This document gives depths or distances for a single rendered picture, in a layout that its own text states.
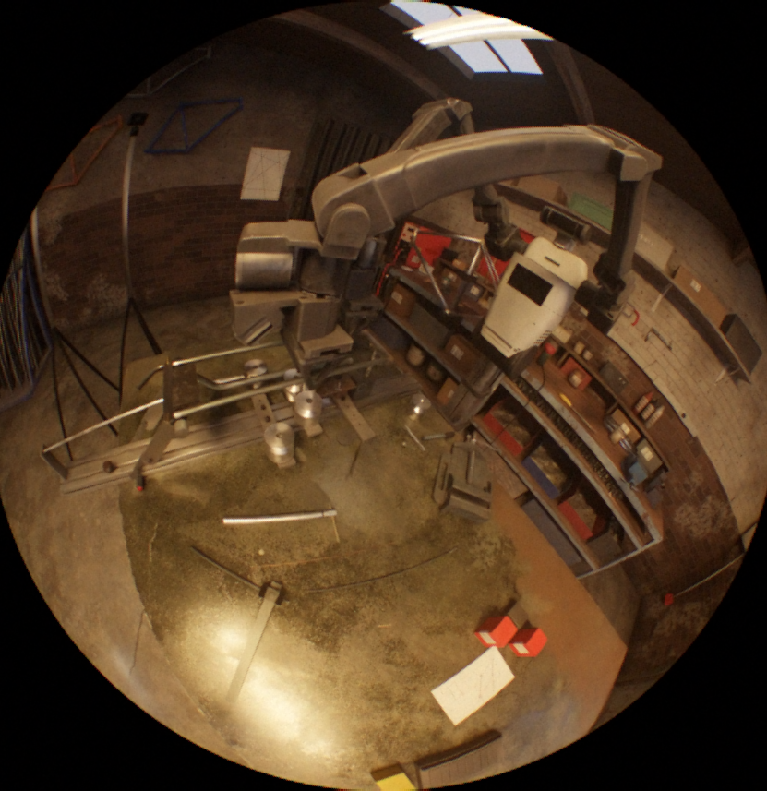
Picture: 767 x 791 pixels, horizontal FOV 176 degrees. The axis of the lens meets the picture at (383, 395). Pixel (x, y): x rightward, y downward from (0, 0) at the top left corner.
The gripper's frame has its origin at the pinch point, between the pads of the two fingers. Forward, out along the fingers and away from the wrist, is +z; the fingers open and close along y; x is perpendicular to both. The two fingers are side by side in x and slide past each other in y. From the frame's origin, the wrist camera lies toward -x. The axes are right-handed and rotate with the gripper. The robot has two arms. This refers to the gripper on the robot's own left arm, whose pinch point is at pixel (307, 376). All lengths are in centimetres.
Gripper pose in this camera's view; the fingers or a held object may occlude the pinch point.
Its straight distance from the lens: 38.6
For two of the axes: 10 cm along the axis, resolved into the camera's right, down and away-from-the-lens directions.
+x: 7.6, -2.6, 5.9
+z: -2.8, 6.9, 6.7
